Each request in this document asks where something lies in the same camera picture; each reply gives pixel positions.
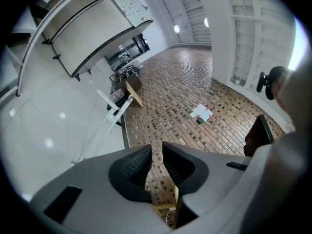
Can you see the round ceiling light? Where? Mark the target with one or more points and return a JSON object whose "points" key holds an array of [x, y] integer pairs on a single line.
{"points": [[176, 28], [206, 22]]}

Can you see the black chest-mounted monitor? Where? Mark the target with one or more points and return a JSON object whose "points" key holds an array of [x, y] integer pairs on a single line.
{"points": [[258, 138]]}

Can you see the large white paper sheet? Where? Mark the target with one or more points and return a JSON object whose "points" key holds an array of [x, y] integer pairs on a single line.
{"points": [[202, 111]]}

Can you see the person's white shirt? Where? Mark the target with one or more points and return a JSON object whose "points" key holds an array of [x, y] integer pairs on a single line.
{"points": [[280, 164]]}

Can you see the grey office chair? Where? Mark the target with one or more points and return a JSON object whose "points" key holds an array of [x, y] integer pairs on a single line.
{"points": [[131, 67]]}

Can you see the black wall device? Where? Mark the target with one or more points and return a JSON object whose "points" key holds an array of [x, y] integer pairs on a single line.
{"points": [[200, 121]]}

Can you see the black head-mounted camera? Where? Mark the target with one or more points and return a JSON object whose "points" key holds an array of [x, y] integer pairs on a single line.
{"points": [[262, 82]]}

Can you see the person's face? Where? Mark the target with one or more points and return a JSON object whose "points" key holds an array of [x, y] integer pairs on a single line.
{"points": [[280, 91]]}

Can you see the beige office partition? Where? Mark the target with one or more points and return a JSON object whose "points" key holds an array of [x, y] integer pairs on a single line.
{"points": [[78, 8], [97, 33]]}

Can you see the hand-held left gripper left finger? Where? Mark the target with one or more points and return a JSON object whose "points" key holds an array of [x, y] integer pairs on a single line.
{"points": [[136, 169]]}

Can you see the small white paper sheet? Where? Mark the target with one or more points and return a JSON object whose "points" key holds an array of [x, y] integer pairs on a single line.
{"points": [[193, 115]]}

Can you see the light wooden table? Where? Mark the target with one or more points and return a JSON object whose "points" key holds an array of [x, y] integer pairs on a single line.
{"points": [[133, 92]]}

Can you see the yellow cardboard piece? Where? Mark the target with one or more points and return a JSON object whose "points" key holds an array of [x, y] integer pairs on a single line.
{"points": [[163, 206]]}

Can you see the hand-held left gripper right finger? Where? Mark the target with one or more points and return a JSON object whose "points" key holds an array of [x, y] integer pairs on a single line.
{"points": [[180, 164]]}

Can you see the dark glass double door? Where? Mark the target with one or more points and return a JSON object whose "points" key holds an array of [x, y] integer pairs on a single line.
{"points": [[136, 45]]}

